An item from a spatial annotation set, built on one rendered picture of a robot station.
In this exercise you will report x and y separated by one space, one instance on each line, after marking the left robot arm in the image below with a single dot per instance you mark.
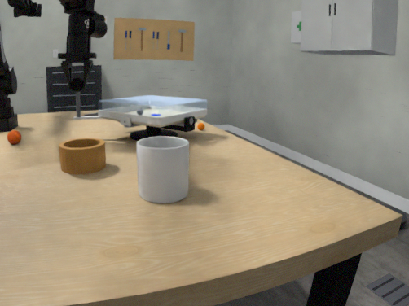
8 80

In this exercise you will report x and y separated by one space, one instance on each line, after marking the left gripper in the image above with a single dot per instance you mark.
36 11

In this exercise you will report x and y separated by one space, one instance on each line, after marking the white ceramic mug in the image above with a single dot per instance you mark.
163 171

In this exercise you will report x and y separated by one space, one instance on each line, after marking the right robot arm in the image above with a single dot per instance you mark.
93 23

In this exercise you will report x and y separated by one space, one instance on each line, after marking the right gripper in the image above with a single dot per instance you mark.
77 53

